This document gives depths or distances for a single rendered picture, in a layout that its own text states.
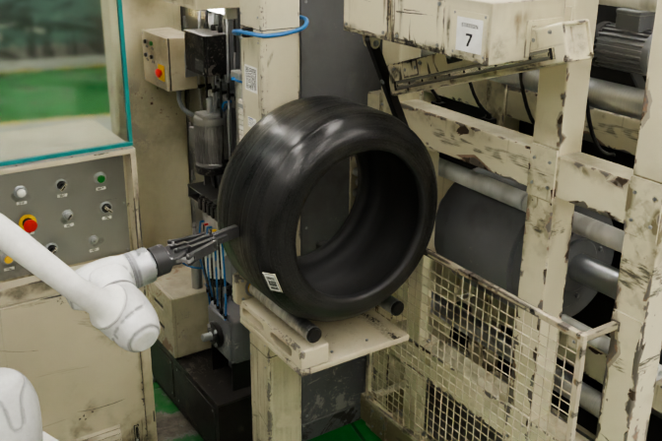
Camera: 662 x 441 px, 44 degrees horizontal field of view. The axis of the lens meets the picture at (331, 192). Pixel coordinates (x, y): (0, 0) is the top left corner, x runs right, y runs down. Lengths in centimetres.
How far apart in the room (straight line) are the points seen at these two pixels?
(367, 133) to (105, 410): 139
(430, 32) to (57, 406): 167
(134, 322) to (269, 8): 96
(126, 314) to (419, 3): 104
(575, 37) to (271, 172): 79
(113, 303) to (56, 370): 100
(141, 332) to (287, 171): 53
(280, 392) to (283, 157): 99
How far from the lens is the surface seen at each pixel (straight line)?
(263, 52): 233
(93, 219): 270
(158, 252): 203
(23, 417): 193
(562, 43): 200
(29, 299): 268
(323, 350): 228
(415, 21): 217
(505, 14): 199
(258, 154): 211
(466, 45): 202
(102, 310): 184
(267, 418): 282
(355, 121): 210
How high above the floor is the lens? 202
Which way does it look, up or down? 20 degrees down
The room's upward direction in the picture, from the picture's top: straight up
